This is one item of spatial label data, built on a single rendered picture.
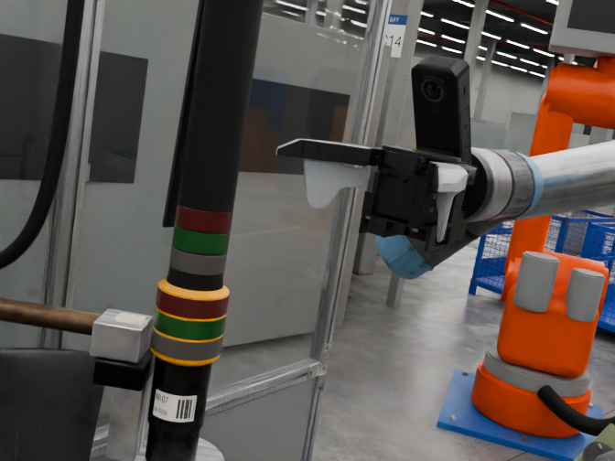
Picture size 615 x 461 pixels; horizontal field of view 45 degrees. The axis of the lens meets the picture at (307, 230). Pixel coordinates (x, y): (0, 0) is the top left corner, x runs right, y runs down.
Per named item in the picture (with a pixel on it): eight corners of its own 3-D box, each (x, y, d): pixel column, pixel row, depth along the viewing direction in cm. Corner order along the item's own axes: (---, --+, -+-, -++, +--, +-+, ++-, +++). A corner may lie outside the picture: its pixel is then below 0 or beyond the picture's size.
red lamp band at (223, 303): (147, 312, 43) (150, 292, 43) (164, 292, 47) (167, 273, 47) (221, 324, 43) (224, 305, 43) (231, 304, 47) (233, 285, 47)
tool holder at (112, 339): (63, 488, 43) (80, 332, 42) (100, 434, 50) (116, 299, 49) (213, 514, 43) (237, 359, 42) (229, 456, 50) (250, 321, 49)
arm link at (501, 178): (519, 155, 73) (445, 141, 78) (501, 154, 69) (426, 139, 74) (503, 228, 74) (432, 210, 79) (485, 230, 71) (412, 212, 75)
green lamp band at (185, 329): (145, 333, 43) (147, 313, 43) (161, 311, 47) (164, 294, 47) (218, 345, 43) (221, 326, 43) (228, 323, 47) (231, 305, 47)
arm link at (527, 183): (501, 234, 86) (563, 194, 82) (461, 240, 77) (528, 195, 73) (467, 178, 88) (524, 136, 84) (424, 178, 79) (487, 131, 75)
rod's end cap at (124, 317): (112, 317, 44) (145, 323, 44) (121, 307, 46) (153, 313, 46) (108, 348, 44) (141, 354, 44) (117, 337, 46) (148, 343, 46)
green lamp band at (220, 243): (166, 248, 43) (168, 228, 42) (178, 237, 46) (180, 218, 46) (223, 257, 43) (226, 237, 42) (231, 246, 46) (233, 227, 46)
